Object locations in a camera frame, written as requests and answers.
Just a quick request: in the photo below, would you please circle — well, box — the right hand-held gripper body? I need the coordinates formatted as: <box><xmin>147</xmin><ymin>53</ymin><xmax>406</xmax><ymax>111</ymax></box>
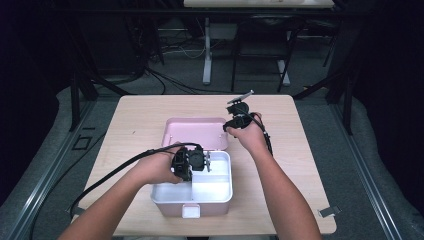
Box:
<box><xmin>226</xmin><ymin>89</ymin><xmax>255</xmax><ymax>130</ymax></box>

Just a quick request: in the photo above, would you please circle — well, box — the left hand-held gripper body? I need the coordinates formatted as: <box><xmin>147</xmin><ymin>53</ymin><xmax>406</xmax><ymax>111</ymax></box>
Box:
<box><xmin>171</xmin><ymin>143</ymin><xmax>212</xmax><ymax>183</ymax></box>

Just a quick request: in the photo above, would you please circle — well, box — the pink storage box with lid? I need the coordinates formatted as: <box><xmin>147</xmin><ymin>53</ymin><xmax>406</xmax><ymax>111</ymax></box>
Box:
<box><xmin>149</xmin><ymin>116</ymin><xmax>234</xmax><ymax>219</ymax></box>

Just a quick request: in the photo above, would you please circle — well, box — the white divided tray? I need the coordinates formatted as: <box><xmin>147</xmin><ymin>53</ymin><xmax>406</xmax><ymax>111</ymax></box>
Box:
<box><xmin>150</xmin><ymin>150</ymin><xmax>233</xmax><ymax>204</ymax></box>

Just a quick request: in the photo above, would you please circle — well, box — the person's right hand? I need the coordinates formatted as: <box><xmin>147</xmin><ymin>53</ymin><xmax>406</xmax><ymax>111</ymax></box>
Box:
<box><xmin>226</xmin><ymin>111</ymin><xmax>271</xmax><ymax>158</ymax></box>

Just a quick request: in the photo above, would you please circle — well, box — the person's left hand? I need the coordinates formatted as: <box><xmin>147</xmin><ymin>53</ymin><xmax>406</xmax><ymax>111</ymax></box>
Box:
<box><xmin>133</xmin><ymin>143</ymin><xmax>194</xmax><ymax>186</ymax></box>

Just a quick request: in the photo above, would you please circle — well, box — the white desk leg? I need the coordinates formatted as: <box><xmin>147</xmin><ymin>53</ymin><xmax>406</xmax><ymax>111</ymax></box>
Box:
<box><xmin>202</xmin><ymin>16</ymin><xmax>213</xmax><ymax>86</ymax></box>
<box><xmin>278</xmin><ymin>31</ymin><xmax>291</xmax><ymax>87</ymax></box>

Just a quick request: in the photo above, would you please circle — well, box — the black chair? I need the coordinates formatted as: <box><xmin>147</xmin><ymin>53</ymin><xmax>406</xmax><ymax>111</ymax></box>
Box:
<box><xmin>230</xmin><ymin>14</ymin><xmax>306</xmax><ymax>94</ymax></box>

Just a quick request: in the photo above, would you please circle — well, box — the black metal stand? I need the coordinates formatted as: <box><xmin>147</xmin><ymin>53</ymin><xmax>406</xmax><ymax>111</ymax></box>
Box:
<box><xmin>68</xmin><ymin>71</ymin><xmax>131</xmax><ymax>132</ymax></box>
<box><xmin>293</xmin><ymin>71</ymin><xmax>355</xmax><ymax>136</ymax></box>

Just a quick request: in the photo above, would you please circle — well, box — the black horizontal metal bar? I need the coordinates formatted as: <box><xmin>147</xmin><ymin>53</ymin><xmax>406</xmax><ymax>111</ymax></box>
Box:
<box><xmin>59</xmin><ymin>8</ymin><xmax>368</xmax><ymax>18</ymax></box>

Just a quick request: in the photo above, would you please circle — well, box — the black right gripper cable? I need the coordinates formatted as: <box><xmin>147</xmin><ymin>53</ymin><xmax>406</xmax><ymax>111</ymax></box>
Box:
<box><xmin>244</xmin><ymin>111</ymin><xmax>274</xmax><ymax>158</ymax></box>

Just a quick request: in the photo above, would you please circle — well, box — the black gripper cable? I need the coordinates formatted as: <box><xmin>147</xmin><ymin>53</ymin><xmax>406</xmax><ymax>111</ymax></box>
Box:
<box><xmin>244</xmin><ymin>111</ymin><xmax>274</xmax><ymax>158</ymax></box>
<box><xmin>69</xmin><ymin>142</ymin><xmax>201</xmax><ymax>218</ymax></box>

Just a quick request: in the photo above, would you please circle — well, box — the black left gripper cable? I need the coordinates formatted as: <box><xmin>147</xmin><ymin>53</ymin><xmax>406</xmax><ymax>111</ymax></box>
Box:
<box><xmin>69</xmin><ymin>142</ymin><xmax>201</xmax><ymax>218</ymax></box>

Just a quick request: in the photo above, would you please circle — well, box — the white floor cable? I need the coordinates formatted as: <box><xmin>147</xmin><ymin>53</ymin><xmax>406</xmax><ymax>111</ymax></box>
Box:
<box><xmin>161</xmin><ymin>39</ymin><xmax>221</xmax><ymax>60</ymax></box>

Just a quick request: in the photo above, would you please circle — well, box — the thin black floor cable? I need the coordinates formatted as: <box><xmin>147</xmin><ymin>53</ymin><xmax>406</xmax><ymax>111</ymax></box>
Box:
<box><xmin>29</xmin><ymin>132</ymin><xmax>108</xmax><ymax>240</ymax></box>

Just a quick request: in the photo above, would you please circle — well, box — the grey metal floor rail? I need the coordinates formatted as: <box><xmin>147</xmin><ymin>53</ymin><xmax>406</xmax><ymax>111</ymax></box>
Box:
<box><xmin>6</xmin><ymin>99</ymin><xmax>98</xmax><ymax>240</ymax></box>
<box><xmin>329</xmin><ymin>103</ymin><xmax>404</xmax><ymax>240</ymax></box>

